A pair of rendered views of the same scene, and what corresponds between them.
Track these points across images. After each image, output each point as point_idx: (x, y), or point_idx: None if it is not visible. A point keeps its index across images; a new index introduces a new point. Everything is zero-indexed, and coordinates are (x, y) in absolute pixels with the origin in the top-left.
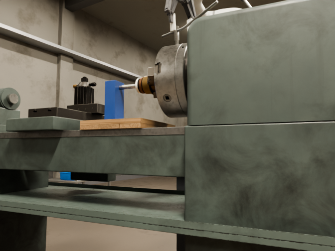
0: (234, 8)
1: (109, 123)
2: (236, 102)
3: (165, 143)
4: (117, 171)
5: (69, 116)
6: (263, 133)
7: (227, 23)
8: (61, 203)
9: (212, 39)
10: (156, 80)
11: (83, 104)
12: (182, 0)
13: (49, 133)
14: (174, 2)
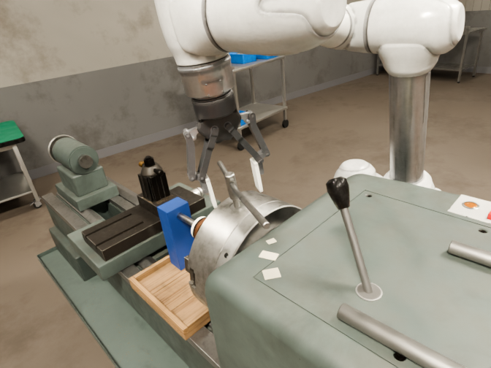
0: (421, 2)
1: (155, 307)
2: None
3: None
4: (178, 355)
5: (125, 249)
6: None
7: (261, 339)
8: (143, 335)
9: (240, 339)
10: (193, 293)
11: (151, 204)
12: (225, 139)
13: None
14: (204, 156)
